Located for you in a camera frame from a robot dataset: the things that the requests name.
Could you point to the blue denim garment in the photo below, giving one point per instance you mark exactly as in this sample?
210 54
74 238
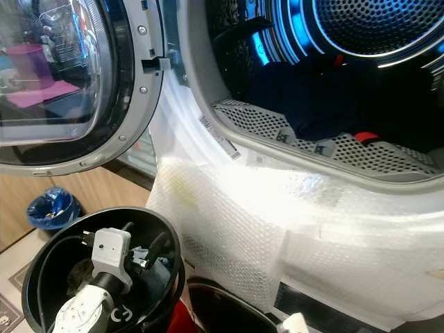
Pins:
149 286

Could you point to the small red cloth piece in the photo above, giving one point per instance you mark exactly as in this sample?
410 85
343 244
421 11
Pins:
366 137

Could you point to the dark grey garment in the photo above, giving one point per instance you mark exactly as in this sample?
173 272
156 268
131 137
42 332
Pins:
76 277

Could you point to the grey patterned floor mat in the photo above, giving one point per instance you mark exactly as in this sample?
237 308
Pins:
14 277

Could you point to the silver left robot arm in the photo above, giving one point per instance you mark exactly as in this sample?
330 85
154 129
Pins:
83 312

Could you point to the dark navy garment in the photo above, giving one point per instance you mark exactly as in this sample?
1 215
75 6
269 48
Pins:
305 97

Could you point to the grey door latch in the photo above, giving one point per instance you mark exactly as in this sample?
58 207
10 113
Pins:
154 64

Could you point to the long white label sticker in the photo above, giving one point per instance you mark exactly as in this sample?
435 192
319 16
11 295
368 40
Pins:
218 135

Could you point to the black drum paddle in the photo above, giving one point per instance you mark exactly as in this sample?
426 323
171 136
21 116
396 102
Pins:
239 31

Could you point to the grey perforated filter panel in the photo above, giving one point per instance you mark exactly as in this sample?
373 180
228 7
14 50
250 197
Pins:
270 128

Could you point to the white washing machine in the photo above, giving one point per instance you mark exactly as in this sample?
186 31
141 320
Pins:
180 132

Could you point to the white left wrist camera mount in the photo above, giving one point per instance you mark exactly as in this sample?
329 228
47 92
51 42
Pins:
111 248

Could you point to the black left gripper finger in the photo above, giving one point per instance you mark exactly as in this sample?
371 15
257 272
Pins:
158 246

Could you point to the bin with blue bag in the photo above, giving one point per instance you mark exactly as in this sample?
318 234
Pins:
52 208

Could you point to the round glass washer door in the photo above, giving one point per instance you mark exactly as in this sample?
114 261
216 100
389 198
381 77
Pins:
132 104

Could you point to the clear bubble wrap sheet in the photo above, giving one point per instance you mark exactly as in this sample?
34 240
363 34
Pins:
250 229

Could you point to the black round laundry bucket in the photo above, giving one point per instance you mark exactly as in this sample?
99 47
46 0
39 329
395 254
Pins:
35 277

